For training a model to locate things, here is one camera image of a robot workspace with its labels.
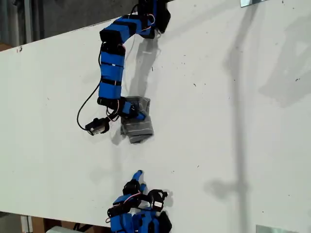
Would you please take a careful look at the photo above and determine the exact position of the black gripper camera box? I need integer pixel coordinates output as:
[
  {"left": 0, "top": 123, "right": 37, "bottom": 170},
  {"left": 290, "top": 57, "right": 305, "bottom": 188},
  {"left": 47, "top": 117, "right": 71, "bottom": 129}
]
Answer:
[
  {"left": 85, "top": 117, "right": 110, "bottom": 137},
  {"left": 147, "top": 188, "right": 169, "bottom": 212}
]

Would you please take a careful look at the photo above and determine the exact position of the white plastic object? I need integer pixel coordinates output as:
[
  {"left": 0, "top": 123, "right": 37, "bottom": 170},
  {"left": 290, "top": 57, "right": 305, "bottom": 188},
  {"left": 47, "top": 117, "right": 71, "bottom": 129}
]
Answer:
[{"left": 46, "top": 225, "right": 73, "bottom": 233}]

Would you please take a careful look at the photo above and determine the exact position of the grey metal post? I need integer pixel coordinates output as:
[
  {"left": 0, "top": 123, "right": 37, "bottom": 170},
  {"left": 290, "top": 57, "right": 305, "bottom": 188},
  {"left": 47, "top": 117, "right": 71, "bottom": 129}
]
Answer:
[{"left": 23, "top": 0, "right": 34, "bottom": 46}]

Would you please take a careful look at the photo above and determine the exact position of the black camera cable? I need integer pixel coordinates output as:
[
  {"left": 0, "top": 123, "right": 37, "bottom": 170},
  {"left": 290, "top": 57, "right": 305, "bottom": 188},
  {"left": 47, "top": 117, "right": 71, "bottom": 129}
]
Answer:
[{"left": 76, "top": 42, "right": 103, "bottom": 131}]

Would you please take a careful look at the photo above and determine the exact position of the black camera stalk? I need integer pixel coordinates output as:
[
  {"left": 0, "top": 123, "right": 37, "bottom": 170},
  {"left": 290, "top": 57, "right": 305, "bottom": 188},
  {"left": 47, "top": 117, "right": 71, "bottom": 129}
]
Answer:
[
  {"left": 104, "top": 114, "right": 122, "bottom": 125},
  {"left": 137, "top": 194, "right": 153, "bottom": 209}
]

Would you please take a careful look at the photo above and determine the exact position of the white table leg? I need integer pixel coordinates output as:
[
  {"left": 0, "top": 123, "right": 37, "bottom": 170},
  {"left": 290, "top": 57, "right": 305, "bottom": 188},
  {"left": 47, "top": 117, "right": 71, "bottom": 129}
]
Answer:
[{"left": 20, "top": 215, "right": 34, "bottom": 233}]

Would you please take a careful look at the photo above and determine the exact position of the red white arm wire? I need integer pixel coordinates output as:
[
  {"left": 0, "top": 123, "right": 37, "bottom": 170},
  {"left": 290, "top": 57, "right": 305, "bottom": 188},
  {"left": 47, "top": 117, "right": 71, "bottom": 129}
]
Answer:
[
  {"left": 105, "top": 99, "right": 122, "bottom": 123},
  {"left": 105, "top": 190, "right": 143, "bottom": 224}
]

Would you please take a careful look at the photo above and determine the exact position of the grey striped square towel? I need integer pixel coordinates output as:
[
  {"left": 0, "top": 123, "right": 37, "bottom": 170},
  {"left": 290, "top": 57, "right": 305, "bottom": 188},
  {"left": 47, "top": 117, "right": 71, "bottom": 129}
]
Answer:
[{"left": 120, "top": 96, "right": 155, "bottom": 144}]

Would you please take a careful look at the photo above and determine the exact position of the small steel plate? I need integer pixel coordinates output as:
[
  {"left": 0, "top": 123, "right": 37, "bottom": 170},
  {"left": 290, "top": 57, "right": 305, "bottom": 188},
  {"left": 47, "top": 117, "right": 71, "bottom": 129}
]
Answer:
[{"left": 240, "top": 0, "right": 267, "bottom": 8}]

